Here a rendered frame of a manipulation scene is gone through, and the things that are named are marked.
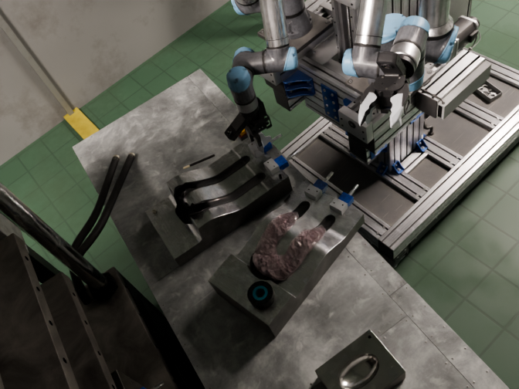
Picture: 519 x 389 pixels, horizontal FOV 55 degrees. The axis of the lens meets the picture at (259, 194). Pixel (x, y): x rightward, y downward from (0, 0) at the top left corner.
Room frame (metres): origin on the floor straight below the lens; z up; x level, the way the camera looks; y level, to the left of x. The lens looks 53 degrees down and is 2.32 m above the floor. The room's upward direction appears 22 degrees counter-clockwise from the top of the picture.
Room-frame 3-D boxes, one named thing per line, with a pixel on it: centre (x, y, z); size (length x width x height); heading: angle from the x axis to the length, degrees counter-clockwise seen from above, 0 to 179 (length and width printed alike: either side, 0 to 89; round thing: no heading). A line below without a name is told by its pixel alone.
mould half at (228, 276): (0.84, -0.02, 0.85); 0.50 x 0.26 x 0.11; 122
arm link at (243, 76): (1.27, -0.08, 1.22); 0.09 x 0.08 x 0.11; 158
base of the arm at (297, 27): (1.68, -0.39, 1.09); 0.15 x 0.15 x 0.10
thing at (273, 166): (1.17, -0.13, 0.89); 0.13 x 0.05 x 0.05; 105
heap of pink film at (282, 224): (0.84, -0.02, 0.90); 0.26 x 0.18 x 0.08; 122
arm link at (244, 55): (1.36, -0.13, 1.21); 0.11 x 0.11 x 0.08; 68
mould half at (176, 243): (1.16, 0.15, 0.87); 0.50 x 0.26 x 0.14; 105
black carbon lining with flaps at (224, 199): (1.15, 0.14, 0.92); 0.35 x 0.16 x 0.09; 105
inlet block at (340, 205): (0.94, -0.28, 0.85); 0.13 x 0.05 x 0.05; 122
